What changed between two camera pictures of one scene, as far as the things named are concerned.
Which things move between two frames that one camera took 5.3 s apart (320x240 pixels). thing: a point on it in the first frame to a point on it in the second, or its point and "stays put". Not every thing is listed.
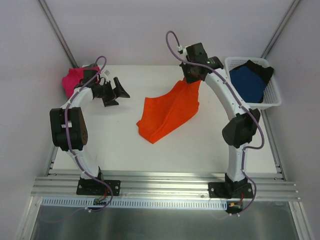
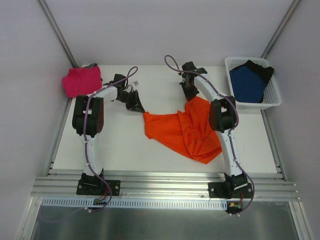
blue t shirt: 249,82 stays put
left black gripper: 110,92 to 131,100
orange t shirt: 164,114 to 189,133
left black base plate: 93,187 stays put
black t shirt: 265,73 stays put
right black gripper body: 189,75 to 189,90
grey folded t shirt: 91,65 stays put
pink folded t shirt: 73,79 stays put
